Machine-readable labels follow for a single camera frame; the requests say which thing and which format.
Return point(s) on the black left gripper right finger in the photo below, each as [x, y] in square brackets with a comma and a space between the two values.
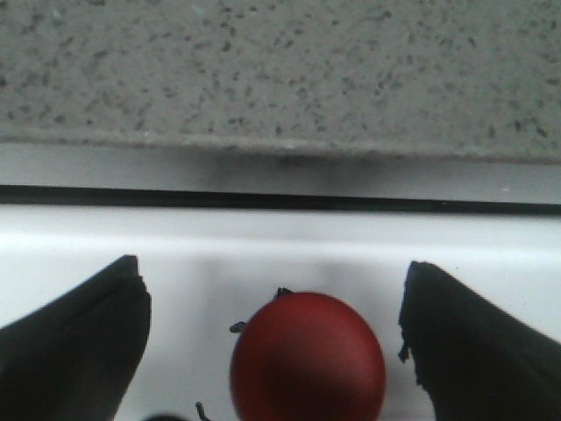
[475, 361]

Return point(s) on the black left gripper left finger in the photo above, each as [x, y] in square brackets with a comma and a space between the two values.
[74, 358]

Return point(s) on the red mushroom push button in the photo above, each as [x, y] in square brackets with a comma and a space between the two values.
[306, 356]

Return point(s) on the grey speckled stone counter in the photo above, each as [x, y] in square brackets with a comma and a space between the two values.
[462, 79]

